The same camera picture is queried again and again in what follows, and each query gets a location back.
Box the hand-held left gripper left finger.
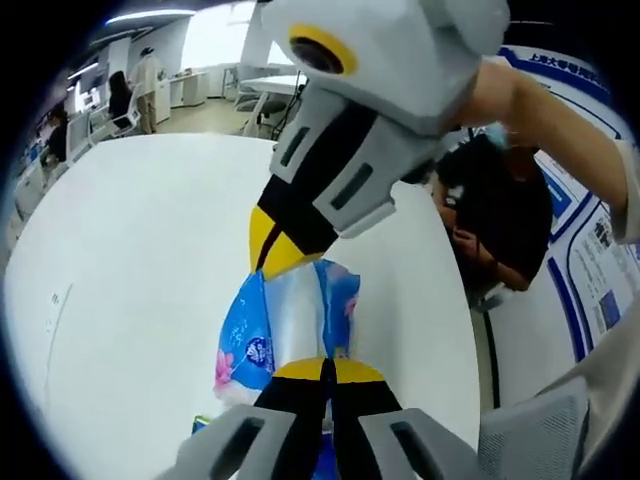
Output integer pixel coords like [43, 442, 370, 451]
[149, 356, 332, 480]

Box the light blue tissue packet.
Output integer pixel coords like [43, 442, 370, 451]
[214, 258, 362, 407]

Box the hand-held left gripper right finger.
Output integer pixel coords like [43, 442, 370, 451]
[330, 359, 489, 480]

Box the grey mesh office chair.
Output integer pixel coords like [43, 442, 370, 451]
[478, 377, 594, 480]

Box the blue white wall poster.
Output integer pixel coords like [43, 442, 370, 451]
[497, 43, 640, 364]

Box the white office chair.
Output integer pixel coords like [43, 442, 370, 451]
[112, 94, 142, 137]

